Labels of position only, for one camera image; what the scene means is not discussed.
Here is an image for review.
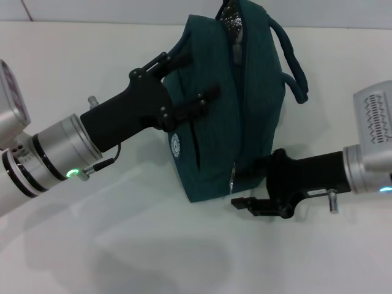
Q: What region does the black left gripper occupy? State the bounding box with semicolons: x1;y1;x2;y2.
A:
80;51;222;153

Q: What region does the teal fabric lunch bag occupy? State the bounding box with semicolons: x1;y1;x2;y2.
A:
165;0;309;203

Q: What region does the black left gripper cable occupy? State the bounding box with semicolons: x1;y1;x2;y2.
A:
82;143;123;182

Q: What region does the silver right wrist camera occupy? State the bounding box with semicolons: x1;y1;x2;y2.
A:
352;80;392;148

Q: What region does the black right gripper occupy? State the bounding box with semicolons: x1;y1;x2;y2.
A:
230;149;352;220

